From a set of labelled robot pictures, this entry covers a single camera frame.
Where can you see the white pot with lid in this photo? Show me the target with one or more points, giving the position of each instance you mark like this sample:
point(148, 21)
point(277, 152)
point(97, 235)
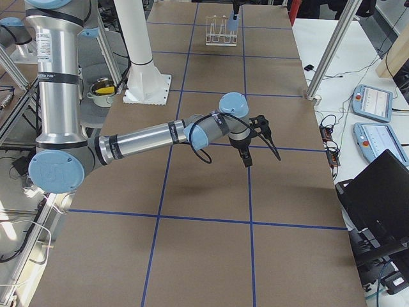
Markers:
point(101, 92)

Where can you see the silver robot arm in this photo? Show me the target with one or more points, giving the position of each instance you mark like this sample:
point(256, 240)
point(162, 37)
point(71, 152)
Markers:
point(71, 58)

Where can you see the second robot arm grey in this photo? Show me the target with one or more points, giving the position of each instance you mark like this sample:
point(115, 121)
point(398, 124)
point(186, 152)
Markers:
point(14, 32)

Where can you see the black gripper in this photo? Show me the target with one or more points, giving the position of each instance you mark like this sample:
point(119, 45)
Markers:
point(240, 145)

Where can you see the aluminium frame post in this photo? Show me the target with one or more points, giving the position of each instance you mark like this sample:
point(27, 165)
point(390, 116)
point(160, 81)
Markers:
point(330, 51)

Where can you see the blue teach pendant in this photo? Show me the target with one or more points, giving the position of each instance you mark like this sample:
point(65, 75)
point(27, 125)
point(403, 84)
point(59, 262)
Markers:
point(374, 138)
point(372, 103)

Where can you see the blue teach pendant near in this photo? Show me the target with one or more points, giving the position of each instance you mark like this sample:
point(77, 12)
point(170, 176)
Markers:
point(374, 138)

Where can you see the orange black power strip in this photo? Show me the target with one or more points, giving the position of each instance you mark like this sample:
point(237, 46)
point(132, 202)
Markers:
point(331, 147)

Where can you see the white wire cup holder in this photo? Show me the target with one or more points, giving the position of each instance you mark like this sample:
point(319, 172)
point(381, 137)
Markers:
point(217, 33)

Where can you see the light blue plastic cup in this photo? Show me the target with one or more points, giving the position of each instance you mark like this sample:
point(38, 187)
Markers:
point(232, 23)

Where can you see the blue teach pendant far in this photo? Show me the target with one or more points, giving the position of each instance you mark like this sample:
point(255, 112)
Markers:
point(372, 103)

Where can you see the black laptop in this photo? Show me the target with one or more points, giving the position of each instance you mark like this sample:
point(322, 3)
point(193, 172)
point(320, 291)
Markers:
point(376, 201)

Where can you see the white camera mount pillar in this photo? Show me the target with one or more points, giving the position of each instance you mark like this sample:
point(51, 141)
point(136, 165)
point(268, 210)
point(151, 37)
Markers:
point(145, 85)

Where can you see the small black device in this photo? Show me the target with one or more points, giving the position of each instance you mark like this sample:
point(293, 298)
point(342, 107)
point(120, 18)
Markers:
point(308, 67)

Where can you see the black gripper at holder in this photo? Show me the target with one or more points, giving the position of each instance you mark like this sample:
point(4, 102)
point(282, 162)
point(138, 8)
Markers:
point(236, 8)

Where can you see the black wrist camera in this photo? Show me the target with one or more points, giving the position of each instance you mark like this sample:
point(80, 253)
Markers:
point(261, 125)

